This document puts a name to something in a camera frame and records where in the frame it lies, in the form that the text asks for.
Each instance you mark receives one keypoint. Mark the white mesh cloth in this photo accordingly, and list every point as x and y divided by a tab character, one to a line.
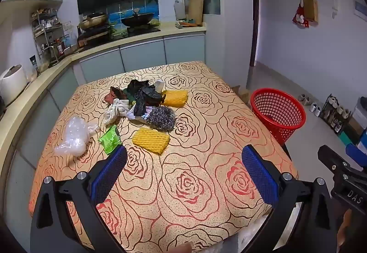
116	109

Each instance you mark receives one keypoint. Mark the translucent plastic jug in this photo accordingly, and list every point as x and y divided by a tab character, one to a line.
180	10

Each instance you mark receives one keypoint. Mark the beige shoe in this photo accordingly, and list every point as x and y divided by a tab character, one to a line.
307	101
301	98

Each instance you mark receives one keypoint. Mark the orange kitchen item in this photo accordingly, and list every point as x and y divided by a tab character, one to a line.
187	23

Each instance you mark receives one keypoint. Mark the white shoe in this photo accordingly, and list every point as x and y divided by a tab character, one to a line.
313	107
317	111

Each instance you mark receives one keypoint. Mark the black induction cooker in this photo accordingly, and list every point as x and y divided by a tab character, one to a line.
93	36

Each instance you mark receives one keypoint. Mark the person's right hand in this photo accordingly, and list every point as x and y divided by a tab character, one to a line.
345	224

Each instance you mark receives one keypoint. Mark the kitchen counter cabinet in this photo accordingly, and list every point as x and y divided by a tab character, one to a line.
143	52

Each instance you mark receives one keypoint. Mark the dark brown door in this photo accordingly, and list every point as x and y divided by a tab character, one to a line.
254	12

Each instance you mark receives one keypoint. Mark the white intercom phone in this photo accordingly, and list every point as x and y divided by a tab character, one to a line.
334	8

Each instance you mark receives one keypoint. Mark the white rice cooker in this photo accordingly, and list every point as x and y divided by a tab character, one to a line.
13	83

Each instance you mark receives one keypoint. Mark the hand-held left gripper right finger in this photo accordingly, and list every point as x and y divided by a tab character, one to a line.
258	172

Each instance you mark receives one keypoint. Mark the black shoe rack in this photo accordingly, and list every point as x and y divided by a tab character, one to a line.
334	114

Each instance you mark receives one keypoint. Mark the rose print tablecloth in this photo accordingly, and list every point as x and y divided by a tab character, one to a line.
183	184

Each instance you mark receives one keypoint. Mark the black plastic bag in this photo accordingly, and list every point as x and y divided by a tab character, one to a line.
146	96

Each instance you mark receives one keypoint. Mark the green snack packet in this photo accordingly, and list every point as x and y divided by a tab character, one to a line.
110	141

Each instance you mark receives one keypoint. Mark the wooden cutting board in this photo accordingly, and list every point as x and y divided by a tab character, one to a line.
196	5

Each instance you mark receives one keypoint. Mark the silver steel wool scrubber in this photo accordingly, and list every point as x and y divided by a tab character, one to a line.
160	118

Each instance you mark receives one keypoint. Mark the brown paper bag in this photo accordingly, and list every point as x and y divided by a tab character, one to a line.
311	9

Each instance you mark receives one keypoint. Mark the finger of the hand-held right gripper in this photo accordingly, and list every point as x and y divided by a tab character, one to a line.
358	155
332	158

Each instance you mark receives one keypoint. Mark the brown paper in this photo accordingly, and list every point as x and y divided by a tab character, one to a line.
114	95

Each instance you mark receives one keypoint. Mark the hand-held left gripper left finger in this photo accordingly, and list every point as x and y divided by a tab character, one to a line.
109	172

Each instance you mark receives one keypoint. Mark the open cardboard box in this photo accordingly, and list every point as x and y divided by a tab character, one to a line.
242	94

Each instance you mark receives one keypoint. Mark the black wok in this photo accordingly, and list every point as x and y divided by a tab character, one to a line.
137	19

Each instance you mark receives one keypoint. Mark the black gas stove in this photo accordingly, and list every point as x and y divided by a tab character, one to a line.
137	32

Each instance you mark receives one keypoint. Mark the white purple packet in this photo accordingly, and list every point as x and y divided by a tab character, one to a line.
137	116

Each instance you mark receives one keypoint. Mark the red festive decoration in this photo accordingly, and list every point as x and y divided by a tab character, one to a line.
299	19

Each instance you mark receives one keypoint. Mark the clear plastic bag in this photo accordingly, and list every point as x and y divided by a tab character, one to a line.
73	135

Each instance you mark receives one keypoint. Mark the red plastic basket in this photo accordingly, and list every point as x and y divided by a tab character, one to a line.
275	106

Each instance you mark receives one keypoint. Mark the wall electrical panel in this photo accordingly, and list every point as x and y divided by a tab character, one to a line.
360	6

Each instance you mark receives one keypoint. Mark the blue picture tile backsplash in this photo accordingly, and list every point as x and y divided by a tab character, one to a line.
120	12

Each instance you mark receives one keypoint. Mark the beige pan with lid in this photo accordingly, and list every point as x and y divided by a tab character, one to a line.
93	20

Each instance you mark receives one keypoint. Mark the stack of shoe boxes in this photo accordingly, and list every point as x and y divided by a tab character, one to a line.
357	121

